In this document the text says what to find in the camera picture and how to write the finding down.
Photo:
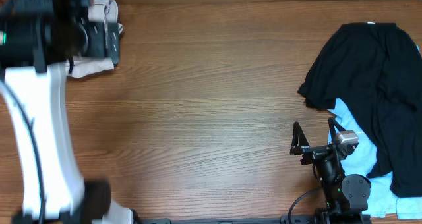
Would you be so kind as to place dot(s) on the black garment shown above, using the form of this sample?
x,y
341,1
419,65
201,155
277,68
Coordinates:
x,y
375,69

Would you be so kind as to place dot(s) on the light blue garment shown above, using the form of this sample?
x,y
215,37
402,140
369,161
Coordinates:
x,y
382,201

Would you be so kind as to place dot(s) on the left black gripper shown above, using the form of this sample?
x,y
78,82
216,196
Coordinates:
x,y
110,42

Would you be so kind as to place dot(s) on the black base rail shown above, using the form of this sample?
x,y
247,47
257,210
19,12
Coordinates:
x,y
230,221

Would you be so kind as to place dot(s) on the beige shorts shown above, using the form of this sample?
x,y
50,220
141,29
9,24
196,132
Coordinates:
x,y
100,11

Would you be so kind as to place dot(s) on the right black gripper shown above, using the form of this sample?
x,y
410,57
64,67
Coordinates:
x,y
316,150

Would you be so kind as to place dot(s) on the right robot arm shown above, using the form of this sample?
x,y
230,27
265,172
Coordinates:
x,y
346,196

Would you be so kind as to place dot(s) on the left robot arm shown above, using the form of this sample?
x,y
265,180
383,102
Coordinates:
x,y
43,42

